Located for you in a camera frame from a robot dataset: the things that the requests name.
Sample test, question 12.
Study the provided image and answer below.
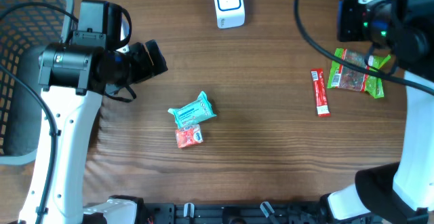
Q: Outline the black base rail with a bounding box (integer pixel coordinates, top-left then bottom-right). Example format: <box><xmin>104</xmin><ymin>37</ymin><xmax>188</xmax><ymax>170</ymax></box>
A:
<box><xmin>81</xmin><ymin>200</ymin><xmax>384</xmax><ymax>224</ymax></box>

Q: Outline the grey plastic shopping basket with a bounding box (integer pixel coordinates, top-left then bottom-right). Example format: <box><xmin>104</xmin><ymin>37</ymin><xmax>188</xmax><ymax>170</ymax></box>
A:
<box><xmin>1</xmin><ymin>0</ymin><xmax>74</xmax><ymax>166</ymax></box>

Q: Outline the orange snack packet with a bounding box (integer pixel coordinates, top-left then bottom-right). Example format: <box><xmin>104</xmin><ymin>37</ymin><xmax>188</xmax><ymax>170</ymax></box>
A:
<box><xmin>176</xmin><ymin>124</ymin><xmax>203</xmax><ymax>149</ymax></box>

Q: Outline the white barcode scanner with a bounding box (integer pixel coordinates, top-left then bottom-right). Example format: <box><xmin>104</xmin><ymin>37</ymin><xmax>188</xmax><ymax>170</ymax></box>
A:
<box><xmin>214</xmin><ymin>0</ymin><xmax>245</xmax><ymax>29</ymax></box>

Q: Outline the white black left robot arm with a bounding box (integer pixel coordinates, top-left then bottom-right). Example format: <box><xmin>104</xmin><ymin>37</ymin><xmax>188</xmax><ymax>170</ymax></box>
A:
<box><xmin>18</xmin><ymin>0</ymin><xmax>167</xmax><ymax>223</ymax></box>

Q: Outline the green candy bag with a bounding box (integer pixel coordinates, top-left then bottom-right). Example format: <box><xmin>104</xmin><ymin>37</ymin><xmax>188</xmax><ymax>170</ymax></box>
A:
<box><xmin>327</xmin><ymin>48</ymin><xmax>391</xmax><ymax>98</ymax></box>

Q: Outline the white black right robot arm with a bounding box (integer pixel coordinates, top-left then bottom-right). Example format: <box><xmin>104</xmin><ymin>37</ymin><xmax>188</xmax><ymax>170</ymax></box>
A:
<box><xmin>319</xmin><ymin>0</ymin><xmax>433</xmax><ymax>223</ymax></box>

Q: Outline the red coffee stick sachet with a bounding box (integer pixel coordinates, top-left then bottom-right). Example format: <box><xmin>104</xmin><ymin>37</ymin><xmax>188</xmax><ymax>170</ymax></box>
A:
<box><xmin>311</xmin><ymin>69</ymin><xmax>331</xmax><ymax>117</ymax></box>

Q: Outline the teal tissue pack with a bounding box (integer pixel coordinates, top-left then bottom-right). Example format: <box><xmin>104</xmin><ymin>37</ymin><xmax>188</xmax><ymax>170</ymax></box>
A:
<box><xmin>167</xmin><ymin>91</ymin><xmax>216</xmax><ymax>129</ymax></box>

